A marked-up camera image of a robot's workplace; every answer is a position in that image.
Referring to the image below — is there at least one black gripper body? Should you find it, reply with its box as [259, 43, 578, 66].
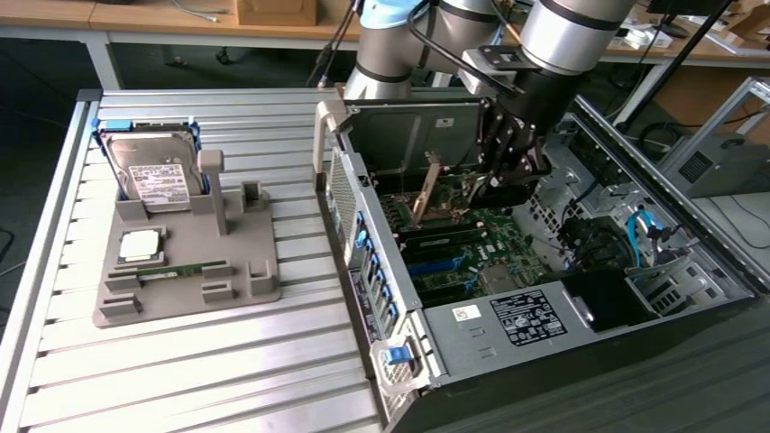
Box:
[491, 62, 594, 133]

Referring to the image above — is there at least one open grey PC case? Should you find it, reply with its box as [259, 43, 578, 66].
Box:
[312, 88, 770, 433]

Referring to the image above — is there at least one black tripod pole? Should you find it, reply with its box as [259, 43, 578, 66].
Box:
[612, 0, 739, 134]

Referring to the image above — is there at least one grey power supply unit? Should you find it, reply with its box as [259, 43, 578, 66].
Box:
[420, 279, 595, 378]

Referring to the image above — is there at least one black installed RAM stick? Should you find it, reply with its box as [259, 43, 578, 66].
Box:
[400, 227, 486, 253]

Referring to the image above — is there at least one CPU socket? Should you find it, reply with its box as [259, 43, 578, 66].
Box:
[400, 191, 468, 226]

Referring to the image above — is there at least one white cable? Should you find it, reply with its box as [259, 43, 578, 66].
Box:
[172, 0, 233, 23]

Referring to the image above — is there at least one black monitor with stand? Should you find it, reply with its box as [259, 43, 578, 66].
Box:
[646, 0, 733, 39]

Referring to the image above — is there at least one brown cardboard box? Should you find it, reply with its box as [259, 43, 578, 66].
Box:
[236, 0, 319, 27]

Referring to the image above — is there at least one brown cardboard piece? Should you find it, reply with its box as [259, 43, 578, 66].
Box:
[725, 4, 770, 46]

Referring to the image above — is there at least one grey chipset heat sink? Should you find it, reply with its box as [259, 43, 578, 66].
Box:
[483, 265, 524, 292]

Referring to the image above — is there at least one black hanging cable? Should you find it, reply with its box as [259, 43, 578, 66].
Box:
[306, 0, 362, 88]

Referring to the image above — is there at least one blue expansion slot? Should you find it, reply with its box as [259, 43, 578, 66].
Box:
[408, 257, 468, 277]

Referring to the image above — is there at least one aluminium profile frame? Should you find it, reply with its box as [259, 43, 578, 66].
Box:
[709, 75, 770, 141]

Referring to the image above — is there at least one graphics card with metal bracket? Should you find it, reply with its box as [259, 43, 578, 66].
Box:
[411, 151, 531, 227]

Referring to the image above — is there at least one blue wire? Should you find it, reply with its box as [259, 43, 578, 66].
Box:
[624, 205, 666, 267]

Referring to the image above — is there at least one green RAM stick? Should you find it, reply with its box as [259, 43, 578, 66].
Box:
[111, 259, 228, 280]

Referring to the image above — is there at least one blue disk carrier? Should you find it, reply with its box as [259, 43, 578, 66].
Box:
[89, 117, 209, 202]

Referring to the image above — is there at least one green motherboard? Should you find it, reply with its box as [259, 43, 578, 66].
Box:
[375, 170, 560, 308]

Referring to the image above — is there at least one perforated metal drive cage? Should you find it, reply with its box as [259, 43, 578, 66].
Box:
[510, 134, 608, 253]

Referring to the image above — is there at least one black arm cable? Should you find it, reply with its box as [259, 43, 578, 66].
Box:
[407, 0, 526, 97]

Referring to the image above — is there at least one white small box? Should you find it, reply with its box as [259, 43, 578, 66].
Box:
[618, 26, 674, 50]

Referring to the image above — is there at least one grey disk bay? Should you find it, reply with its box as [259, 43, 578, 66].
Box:
[624, 257, 723, 317]

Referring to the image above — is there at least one grey computer tower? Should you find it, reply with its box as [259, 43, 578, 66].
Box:
[658, 130, 770, 199]

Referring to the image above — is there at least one silver CPU chip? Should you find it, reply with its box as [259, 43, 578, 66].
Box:
[117, 232, 161, 263]

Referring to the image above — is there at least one grey parts rack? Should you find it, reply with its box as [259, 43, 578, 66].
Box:
[92, 148, 283, 329]

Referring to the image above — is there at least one silver hard disk drive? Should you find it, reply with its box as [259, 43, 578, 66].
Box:
[100, 133, 203, 213]

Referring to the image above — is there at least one black wire bundle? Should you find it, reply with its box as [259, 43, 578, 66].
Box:
[556, 216, 639, 272]

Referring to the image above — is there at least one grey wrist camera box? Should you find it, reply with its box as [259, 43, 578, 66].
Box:
[459, 44, 538, 92]

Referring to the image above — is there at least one wooden office desk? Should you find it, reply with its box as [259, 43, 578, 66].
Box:
[594, 0, 770, 114]
[0, 0, 362, 91]

